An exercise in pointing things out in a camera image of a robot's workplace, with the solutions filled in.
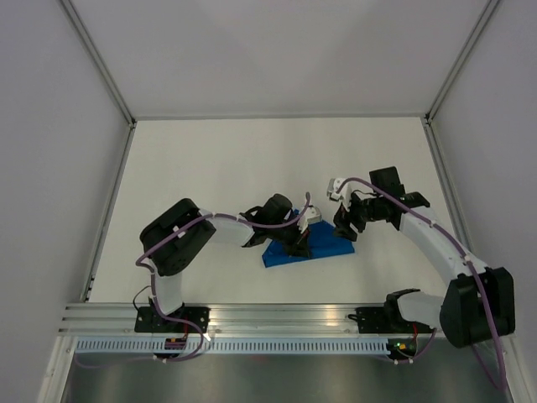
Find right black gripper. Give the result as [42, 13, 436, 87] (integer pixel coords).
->
[331, 191, 383, 243]

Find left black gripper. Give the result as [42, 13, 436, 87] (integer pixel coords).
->
[268, 217, 311, 259]

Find blue cloth napkin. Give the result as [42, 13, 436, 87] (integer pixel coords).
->
[262, 218, 355, 268]

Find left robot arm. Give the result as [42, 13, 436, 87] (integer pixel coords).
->
[136, 193, 321, 332]

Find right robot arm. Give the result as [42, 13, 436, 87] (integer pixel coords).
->
[327, 166, 515, 348]

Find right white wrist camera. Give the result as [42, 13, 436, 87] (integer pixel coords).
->
[326, 177, 352, 212]

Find aluminium front rail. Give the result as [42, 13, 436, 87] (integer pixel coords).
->
[58, 302, 516, 337]

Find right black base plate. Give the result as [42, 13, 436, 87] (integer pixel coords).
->
[347, 306, 433, 335]

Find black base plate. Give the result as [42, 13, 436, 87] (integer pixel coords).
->
[134, 306, 210, 334]
[347, 306, 433, 335]

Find white slotted cable duct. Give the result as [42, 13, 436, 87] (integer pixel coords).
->
[75, 337, 389, 355]

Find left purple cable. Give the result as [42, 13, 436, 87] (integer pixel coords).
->
[75, 191, 312, 370]

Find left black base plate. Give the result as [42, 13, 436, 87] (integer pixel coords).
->
[134, 306, 210, 334]

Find right aluminium frame post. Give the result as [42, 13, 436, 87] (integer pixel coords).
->
[423, 0, 503, 125]

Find aluminium frame post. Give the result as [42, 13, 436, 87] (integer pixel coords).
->
[57, 0, 136, 128]
[423, 0, 503, 125]

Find left aluminium frame post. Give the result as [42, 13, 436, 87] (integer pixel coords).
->
[57, 0, 136, 128]

